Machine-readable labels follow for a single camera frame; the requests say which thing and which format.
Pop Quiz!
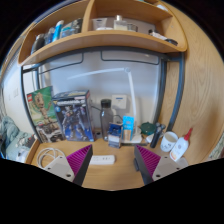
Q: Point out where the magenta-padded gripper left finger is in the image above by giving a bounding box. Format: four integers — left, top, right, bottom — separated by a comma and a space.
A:
43, 144, 95, 187

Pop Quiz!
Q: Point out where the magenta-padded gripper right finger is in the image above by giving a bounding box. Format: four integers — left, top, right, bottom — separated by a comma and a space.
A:
133, 144, 190, 186

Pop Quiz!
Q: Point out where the white lotion bottle red cap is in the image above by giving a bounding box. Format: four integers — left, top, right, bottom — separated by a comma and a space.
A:
168, 127, 195, 163

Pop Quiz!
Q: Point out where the white mug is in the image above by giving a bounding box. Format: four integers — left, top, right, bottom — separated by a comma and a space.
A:
159, 130, 180, 154

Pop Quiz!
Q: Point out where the white power strip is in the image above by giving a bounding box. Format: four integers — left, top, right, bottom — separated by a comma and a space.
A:
88, 153, 117, 166

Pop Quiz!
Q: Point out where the green round container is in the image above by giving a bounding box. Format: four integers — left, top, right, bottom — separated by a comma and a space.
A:
139, 121, 158, 137

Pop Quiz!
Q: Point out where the dark robot model kit box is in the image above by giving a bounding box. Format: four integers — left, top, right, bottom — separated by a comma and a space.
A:
51, 88, 96, 143

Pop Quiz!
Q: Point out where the light blue sunscreen box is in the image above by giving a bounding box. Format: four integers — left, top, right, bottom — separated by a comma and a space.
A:
122, 115, 136, 141

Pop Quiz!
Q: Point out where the dark blue open carton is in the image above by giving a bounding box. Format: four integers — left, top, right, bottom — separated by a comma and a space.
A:
107, 122, 124, 149

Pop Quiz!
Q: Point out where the teal bedding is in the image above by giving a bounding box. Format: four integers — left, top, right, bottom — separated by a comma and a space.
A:
0, 114, 38, 165

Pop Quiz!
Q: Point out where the green toy figure box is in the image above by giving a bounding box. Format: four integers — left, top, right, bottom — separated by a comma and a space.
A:
26, 85, 66, 144

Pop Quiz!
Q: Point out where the wooden shelf unit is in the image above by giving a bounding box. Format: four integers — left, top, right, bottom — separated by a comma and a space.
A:
17, 0, 188, 66

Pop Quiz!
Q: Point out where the white power strip cable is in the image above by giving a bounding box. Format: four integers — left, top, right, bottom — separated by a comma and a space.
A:
35, 147, 68, 170

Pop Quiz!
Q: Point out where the dark grey metal desk frame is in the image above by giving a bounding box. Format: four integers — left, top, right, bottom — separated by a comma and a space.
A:
20, 46, 185, 145

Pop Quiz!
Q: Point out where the white wall socket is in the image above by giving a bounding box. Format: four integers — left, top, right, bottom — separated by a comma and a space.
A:
111, 93, 129, 111

